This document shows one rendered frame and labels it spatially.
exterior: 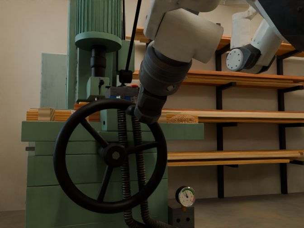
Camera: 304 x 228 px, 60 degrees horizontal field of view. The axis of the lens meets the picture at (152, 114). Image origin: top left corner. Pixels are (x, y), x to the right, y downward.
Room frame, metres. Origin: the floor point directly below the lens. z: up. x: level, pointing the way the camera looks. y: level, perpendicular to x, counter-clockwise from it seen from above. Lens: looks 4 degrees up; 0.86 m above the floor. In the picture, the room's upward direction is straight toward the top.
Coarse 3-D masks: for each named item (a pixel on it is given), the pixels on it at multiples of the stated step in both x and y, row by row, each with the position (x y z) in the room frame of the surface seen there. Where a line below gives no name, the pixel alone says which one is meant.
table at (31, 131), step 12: (24, 132) 0.77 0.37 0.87; (36, 132) 0.78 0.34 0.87; (48, 132) 0.79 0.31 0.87; (72, 132) 0.81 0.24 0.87; (84, 132) 0.82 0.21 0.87; (108, 132) 0.75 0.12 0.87; (132, 132) 0.77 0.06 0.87; (144, 132) 0.78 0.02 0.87; (168, 132) 0.91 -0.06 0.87; (180, 132) 0.93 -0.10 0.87; (192, 132) 0.94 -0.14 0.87
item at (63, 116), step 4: (28, 112) 0.91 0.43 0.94; (32, 112) 0.91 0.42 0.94; (36, 112) 0.92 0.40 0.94; (56, 112) 0.94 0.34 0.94; (60, 112) 0.94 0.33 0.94; (64, 112) 0.95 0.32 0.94; (68, 112) 0.95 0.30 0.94; (28, 116) 0.91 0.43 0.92; (32, 116) 0.91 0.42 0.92; (36, 116) 0.92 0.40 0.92; (56, 116) 0.94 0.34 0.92; (60, 116) 0.94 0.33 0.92; (64, 116) 0.95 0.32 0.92; (68, 116) 0.95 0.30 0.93; (168, 116) 1.08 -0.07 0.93; (172, 116) 1.08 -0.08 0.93; (192, 116) 1.11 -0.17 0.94; (196, 116) 1.12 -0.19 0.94; (28, 120) 0.91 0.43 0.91; (32, 120) 0.91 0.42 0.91; (36, 120) 0.92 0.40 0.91; (56, 120) 0.94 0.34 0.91; (60, 120) 0.94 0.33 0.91; (64, 120) 0.95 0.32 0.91; (168, 120) 1.08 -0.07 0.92; (196, 120) 1.12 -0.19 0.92
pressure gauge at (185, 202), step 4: (180, 188) 0.87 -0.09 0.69; (184, 188) 0.86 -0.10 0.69; (188, 188) 0.86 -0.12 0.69; (176, 192) 0.87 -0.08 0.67; (180, 192) 0.85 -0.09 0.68; (184, 192) 0.86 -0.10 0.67; (188, 192) 0.87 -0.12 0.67; (192, 192) 0.87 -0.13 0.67; (176, 196) 0.87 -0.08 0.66; (180, 196) 0.86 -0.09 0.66; (184, 196) 0.86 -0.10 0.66; (188, 196) 0.87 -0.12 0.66; (192, 196) 0.87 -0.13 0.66; (176, 200) 0.88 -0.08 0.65; (180, 200) 0.86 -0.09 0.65; (184, 200) 0.86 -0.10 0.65; (188, 200) 0.87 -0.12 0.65; (192, 200) 0.87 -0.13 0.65; (184, 204) 0.86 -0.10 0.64; (188, 204) 0.87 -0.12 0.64; (184, 208) 0.88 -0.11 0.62
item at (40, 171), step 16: (32, 160) 0.77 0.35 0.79; (48, 160) 0.79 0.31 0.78; (80, 160) 0.82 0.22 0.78; (96, 160) 0.83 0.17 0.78; (144, 160) 0.88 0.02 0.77; (32, 176) 0.77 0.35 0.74; (48, 176) 0.79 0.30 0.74; (80, 176) 0.82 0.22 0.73; (96, 176) 0.83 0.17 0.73; (112, 176) 0.85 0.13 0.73
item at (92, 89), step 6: (90, 78) 0.94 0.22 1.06; (96, 78) 0.94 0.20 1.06; (102, 78) 0.95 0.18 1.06; (108, 78) 0.96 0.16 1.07; (90, 84) 0.94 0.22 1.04; (96, 84) 0.94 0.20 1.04; (108, 84) 0.96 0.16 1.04; (90, 90) 0.94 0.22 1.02; (96, 90) 0.94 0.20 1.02; (102, 90) 0.95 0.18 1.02; (90, 96) 0.97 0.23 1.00; (96, 96) 0.97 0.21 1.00; (102, 96) 0.97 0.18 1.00
